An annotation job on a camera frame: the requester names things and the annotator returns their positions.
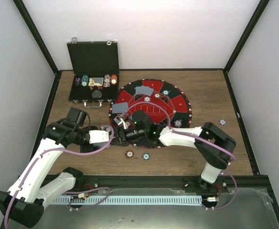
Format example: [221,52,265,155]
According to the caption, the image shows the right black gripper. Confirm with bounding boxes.
[109,126,147,147]

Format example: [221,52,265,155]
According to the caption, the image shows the teal poker chip stack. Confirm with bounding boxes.
[142,153,150,160]

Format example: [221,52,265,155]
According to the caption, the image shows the red poker chip stack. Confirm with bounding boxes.
[125,151,134,158]

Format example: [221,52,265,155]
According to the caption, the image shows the dealt blue playing card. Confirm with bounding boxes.
[112,102,129,114]

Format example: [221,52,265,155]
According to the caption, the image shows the dealt card top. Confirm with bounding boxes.
[139,86,154,96]
[135,86,141,94]

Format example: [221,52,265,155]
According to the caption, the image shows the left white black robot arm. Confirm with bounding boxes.
[0,107,114,229]

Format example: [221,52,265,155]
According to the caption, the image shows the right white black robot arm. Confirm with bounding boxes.
[111,121,236,192]

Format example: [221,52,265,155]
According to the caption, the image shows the round red black poker mat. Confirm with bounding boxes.
[109,79,192,129]

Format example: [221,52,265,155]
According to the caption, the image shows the black round button in case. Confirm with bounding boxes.
[92,90,102,98]

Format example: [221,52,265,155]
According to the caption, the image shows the teal chips in case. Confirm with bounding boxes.
[81,75,89,87]

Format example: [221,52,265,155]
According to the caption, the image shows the card deck in case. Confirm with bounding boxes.
[88,77,104,87]

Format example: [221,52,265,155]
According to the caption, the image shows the orange chips in case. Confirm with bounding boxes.
[110,74,118,85]

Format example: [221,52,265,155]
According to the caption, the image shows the purple chips in case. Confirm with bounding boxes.
[75,77,82,86]

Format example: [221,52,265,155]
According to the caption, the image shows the black poker chip case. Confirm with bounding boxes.
[67,37,119,108]

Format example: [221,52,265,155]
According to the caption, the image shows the lone blue white chip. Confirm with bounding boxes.
[219,119,226,126]

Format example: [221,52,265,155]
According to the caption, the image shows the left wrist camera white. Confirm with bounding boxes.
[88,130,113,144]

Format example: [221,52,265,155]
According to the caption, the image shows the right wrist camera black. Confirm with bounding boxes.
[132,110,152,130]

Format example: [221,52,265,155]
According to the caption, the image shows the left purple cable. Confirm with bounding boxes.
[4,124,115,229]

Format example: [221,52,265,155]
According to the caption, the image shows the light blue slotted cable duct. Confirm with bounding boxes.
[53,196,203,206]

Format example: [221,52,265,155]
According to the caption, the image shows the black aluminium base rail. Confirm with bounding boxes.
[83,175,272,194]

